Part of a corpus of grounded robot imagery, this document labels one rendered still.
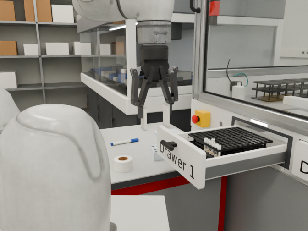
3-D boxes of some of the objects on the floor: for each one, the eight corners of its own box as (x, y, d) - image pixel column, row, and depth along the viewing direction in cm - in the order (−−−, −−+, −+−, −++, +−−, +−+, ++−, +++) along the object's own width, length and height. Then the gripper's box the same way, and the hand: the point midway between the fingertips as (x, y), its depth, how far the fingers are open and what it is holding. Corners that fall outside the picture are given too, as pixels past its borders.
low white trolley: (100, 360, 105) (88, 187, 87) (78, 253, 161) (68, 133, 142) (221, 306, 128) (232, 158, 109) (165, 228, 183) (166, 121, 164)
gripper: (123, 45, 64) (127, 136, 70) (193, 44, 71) (190, 127, 78) (115, 45, 71) (119, 129, 77) (179, 44, 78) (178, 120, 84)
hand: (155, 118), depth 76 cm, fingers open, 6 cm apart
